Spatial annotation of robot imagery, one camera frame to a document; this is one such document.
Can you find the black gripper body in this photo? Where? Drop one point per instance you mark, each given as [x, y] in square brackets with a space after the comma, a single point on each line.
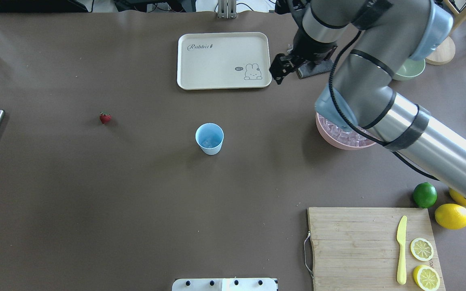
[308, 48]

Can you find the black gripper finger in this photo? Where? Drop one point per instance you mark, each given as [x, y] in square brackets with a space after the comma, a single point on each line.
[278, 77]
[275, 70]

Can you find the clear ice cube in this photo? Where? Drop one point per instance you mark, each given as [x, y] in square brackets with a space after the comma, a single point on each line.
[209, 143]

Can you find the red strawberry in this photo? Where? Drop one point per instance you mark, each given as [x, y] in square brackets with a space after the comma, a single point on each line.
[105, 117]

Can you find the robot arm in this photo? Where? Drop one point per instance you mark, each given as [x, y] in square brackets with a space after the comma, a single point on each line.
[358, 93]

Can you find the light blue cup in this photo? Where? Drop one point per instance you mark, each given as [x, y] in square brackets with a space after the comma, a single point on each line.
[209, 130]

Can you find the ice cubes pile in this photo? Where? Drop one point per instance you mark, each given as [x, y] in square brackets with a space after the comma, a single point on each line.
[347, 138]

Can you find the grey folded cloth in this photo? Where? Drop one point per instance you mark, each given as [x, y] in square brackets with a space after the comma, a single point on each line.
[310, 68]

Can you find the cream rabbit tray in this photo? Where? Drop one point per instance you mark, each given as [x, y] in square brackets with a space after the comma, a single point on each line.
[227, 60]

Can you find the pink bowl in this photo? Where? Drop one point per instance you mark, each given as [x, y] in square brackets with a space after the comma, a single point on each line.
[331, 141]

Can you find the green bowl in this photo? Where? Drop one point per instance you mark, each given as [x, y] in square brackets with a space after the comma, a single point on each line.
[409, 69]

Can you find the green lime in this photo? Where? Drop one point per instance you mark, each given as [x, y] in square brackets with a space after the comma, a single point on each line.
[425, 195]

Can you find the wooden cutting board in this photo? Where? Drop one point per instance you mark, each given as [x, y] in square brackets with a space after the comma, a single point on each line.
[355, 248]

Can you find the yellow plastic knife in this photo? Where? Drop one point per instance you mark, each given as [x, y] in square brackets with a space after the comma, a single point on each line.
[401, 274]

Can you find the yellow lemon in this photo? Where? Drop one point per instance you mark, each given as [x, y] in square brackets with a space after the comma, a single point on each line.
[457, 197]
[451, 216]

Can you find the lemon slice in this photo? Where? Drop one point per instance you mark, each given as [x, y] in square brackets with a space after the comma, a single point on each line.
[422, 249]

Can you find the lemon half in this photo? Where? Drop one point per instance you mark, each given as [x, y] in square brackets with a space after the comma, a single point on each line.
[426, 278]

